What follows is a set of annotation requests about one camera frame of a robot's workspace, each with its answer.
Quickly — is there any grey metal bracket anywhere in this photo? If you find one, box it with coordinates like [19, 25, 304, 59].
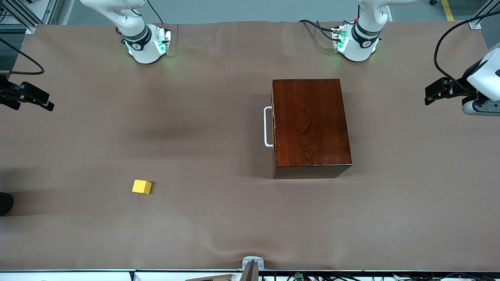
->
[239, 256, 264, 281]

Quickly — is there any black left base cable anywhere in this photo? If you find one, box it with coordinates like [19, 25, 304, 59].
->
[299, 19, 341, 42]

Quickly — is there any black base cable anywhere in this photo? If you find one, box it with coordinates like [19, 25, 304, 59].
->
[146, 0, 164, 24]
[299, 19, 341, 42]

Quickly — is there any dark brown wooden cabinet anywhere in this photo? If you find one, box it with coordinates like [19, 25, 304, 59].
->
[271, 78, 353, 180]

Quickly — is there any brown table cloth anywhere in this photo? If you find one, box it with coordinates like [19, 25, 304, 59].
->
[0, 20, 500, 272]

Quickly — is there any brown cardboard piece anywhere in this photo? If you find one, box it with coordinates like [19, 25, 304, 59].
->
[184, 274, 235, 281]

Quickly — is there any aluminium profile with bracket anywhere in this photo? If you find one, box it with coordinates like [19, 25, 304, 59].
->
[470, 0, 500, 30]

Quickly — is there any yellow block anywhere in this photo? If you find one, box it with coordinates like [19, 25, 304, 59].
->
[132, 180, 152, 195]

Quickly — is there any light wood drawer white handle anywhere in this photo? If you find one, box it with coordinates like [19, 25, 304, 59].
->
[264, 105, 277, 149]

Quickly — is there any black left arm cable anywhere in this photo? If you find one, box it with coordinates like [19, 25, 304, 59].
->
[434, 10, 500, 96]

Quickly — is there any black right base cable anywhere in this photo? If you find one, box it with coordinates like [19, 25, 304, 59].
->
[146, 0, 164, 24]

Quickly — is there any black round object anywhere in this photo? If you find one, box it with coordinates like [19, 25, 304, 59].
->
[0, 192, 14, 216]

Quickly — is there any aluminium frame with struts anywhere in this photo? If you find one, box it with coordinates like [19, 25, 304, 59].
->
[0, 0, 59, 34]

